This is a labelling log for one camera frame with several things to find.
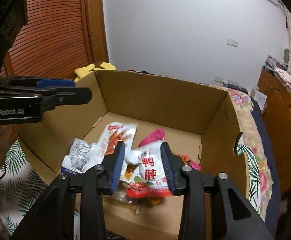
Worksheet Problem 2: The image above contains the chicken feet snack packet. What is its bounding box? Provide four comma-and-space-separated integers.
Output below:
96, 122, 139, 163

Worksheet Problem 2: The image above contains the white packet with red label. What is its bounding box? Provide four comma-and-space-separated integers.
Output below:
124, 142, 174, 198

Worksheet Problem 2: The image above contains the floral blanket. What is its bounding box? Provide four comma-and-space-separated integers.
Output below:
228, 87, 273, 228

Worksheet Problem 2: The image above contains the pink snack packet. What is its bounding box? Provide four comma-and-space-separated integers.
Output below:
138, 127, 201, 172

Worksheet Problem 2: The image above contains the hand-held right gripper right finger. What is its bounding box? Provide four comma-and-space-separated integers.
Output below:
160, 142, 274, 240

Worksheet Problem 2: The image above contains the yellow plush toy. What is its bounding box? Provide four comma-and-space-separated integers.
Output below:
75, 61, 116, 81

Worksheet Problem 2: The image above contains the wooden cabinet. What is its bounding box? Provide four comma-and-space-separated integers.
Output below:
257, 67, 291, 197

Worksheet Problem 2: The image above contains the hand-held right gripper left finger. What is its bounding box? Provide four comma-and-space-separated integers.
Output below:
11, 141, 126, 240

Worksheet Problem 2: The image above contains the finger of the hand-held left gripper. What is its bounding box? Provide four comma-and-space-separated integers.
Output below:
1, 76, 75, 94
33, 86, 93, 111

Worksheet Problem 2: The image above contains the clear silver snack packet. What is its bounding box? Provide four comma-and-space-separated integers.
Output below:
61, 138, 103, 174

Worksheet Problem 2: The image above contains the orange snack packet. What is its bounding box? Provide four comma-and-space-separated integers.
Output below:
121, 164, 162, 207

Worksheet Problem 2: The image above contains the cardboard box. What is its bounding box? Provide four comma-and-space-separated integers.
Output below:
16, 69, 248, 240

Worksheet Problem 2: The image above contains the dark navy blanket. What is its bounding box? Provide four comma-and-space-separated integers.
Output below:
249, 96, 283, 233

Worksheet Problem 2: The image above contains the folded purple cloth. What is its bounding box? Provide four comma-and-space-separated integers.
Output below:
265, 55, 286, 71

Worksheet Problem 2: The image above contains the wooden louvered wardrobe door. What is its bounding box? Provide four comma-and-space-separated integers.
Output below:
1, 0, 109, 85

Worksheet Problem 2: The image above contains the clear packet of brown snack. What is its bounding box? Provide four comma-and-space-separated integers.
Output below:
103, 187, 148, 217

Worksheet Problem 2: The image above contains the leaf print bed sheet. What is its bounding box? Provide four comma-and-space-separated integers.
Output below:
0, 140, 50, 230

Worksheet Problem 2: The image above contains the folded floral cloth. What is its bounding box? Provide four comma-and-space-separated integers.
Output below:
275, 67, 291, 92

